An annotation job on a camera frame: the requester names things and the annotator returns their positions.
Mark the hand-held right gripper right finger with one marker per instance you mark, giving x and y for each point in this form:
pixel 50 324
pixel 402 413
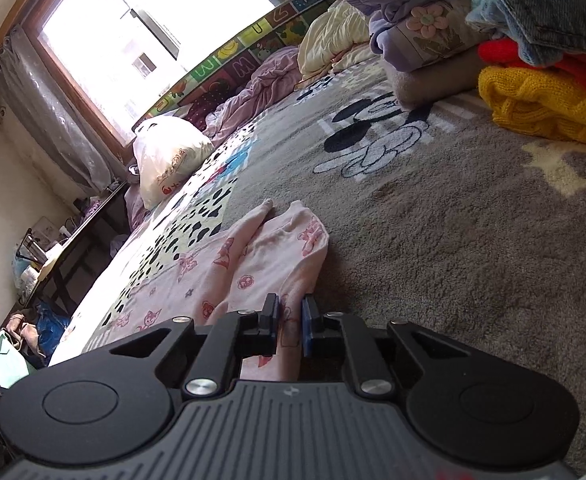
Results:
pixel 307 331

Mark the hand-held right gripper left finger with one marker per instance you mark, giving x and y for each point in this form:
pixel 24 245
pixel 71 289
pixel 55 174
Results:
pixel 275 321

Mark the pink printed garment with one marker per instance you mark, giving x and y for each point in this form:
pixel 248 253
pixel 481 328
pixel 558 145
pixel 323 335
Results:
pixel 273 255

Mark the pink cloth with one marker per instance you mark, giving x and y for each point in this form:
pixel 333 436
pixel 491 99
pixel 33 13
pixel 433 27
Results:
pixel 23 332

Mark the pale blue plastic bag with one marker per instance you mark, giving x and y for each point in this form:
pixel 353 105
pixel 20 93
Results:
pixel 25 277

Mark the white plastic bag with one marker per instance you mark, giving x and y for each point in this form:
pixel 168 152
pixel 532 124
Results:
pixel 170 155

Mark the dark desk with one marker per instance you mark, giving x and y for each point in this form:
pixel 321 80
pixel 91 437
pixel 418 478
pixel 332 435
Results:
pixel 85 230

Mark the mauve quilt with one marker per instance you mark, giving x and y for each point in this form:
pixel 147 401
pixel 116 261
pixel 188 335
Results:
pixel 258 85

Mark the colourful alphabet play mat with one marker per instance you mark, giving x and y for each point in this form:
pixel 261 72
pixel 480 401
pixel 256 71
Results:
pixel 253 35

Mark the cream quilt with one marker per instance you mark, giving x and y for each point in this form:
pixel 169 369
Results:
pixel 330 35

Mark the translucent curtain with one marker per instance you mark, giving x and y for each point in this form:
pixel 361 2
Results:
pixel 53 110

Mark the yellow knit sweater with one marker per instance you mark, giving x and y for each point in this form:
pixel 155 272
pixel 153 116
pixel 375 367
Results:
pixel 538 105

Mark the wooden framed window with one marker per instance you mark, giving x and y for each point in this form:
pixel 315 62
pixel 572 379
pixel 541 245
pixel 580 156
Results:
pixel 123 35

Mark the purple garment with flower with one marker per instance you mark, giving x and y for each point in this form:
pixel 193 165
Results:
pixel 403 0

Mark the red knit sweater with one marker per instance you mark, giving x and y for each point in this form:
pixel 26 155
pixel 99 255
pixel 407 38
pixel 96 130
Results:
pixel 573 72

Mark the blue denim garment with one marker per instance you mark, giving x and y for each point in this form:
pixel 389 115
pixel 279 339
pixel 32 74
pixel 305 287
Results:
pixel 558 15

